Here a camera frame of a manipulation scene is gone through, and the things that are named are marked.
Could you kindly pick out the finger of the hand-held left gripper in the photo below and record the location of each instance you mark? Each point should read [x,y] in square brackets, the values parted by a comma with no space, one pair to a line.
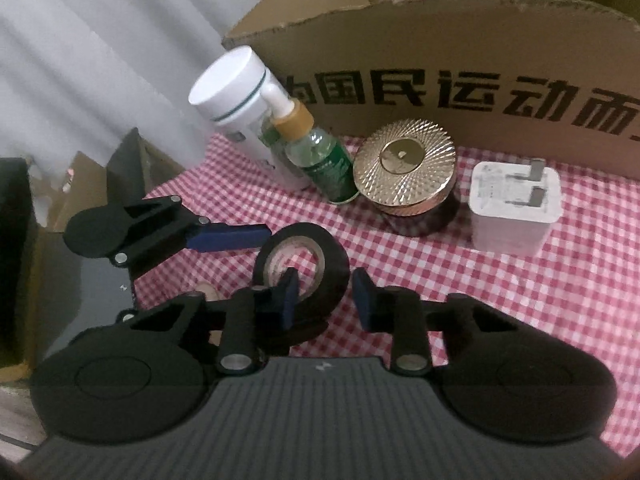
[230,237]

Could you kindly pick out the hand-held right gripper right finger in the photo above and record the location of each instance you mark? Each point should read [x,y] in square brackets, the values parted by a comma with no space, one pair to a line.
[362,300]

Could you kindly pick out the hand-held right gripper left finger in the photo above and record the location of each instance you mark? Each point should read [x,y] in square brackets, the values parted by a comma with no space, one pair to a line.
[287,292]

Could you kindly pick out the black tape roll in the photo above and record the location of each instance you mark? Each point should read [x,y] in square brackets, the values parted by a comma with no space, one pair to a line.
[335,260]

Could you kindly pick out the green dropper bottle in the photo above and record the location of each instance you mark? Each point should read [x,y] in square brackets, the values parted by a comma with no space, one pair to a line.
[325,165]

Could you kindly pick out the white plastic bottle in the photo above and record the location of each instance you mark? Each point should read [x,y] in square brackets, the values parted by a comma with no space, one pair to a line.
[225,90]

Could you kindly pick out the gold-lidded jar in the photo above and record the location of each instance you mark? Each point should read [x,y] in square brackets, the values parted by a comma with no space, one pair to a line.
[405,155]

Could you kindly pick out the white charger plug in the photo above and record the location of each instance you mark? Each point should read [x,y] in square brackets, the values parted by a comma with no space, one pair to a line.
[505,225]

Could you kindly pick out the brown cardboard box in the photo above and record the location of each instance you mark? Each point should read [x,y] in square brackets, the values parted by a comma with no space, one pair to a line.
[400,35]

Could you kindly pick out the small cardboard box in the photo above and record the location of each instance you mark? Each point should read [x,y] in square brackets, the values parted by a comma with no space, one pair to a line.
[75,195]

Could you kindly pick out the dark box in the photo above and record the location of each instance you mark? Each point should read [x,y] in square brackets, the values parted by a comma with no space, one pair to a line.
[17,260]

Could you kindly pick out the pink checked cloth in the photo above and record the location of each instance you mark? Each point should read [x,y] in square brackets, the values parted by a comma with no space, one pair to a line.
[500,280]

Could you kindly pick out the white curtain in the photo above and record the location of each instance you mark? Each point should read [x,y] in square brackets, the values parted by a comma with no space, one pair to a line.
[100,35]

